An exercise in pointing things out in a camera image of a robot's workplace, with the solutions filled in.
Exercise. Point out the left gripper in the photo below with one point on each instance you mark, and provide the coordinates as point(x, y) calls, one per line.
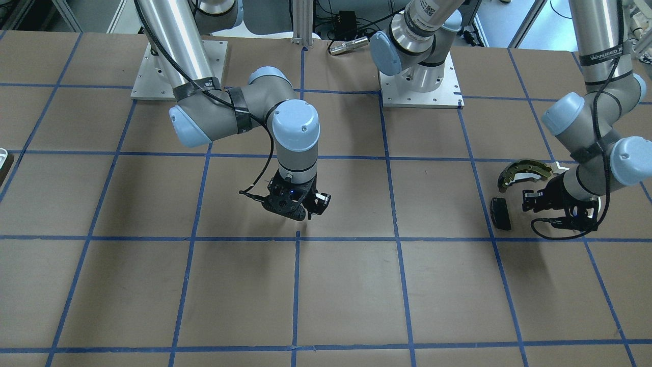
point(557, 195)

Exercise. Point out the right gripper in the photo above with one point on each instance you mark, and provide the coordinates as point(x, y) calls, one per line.
point(314, 196)

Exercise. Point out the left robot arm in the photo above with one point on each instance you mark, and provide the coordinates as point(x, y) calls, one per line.
point(606, 161)

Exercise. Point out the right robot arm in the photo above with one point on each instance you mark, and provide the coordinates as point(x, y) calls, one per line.
point(205, 112)

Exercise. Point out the green brake shoe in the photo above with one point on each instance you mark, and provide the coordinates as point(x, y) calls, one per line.
point(521, 171)

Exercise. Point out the black brake pad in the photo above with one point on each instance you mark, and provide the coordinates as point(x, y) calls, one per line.
point(499, 214)

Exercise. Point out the silver cylinder on floor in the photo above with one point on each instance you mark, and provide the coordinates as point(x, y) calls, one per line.
point(348, 46)

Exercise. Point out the white half ring clamp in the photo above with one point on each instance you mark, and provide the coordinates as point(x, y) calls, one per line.
point(558, 168)

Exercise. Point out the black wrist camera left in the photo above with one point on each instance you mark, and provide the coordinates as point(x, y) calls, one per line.
point(579, 216)

